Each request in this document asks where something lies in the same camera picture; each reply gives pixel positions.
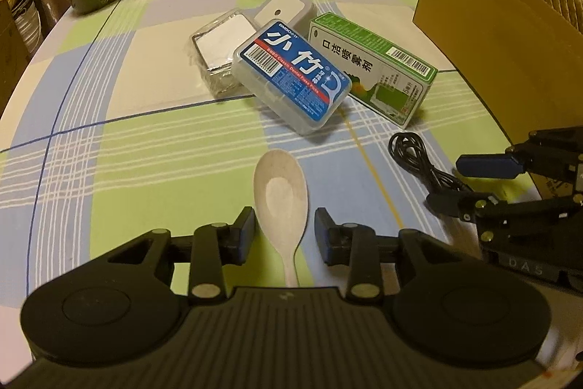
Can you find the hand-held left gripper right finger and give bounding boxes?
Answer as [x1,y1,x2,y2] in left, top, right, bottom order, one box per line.
[314,208,474,305]

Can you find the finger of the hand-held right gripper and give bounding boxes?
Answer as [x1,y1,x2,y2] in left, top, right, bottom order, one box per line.
[426,188,583,222]
[455,127,583,195]

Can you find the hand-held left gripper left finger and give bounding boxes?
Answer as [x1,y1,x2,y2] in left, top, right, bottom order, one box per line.
[91,207,258,305]

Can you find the beige plastic spoon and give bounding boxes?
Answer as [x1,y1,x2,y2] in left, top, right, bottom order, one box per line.
[253,149,312,288]

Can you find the black cable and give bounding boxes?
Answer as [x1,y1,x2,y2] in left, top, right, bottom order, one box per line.
[388,131,475,195]

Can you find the cardboard box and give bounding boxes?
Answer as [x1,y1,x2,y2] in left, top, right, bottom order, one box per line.
[412,0,583,201]

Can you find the green white spray box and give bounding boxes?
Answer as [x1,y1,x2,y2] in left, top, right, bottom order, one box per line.
[306,12,439,131]

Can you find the clear box with blue label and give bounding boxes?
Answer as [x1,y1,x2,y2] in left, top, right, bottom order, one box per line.
[232,19,353,135]

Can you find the clear square box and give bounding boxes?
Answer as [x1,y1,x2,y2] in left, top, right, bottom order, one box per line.
[190,7,258,96]

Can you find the white plug-in night light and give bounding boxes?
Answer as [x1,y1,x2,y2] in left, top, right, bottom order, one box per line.
[253,0,318,31]

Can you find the plaid tablecloth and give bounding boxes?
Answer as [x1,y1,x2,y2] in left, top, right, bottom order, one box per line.
[0,0,583,317]

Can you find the white ribbed bucket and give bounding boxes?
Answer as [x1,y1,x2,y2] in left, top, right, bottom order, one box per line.
[11,0,47,58]

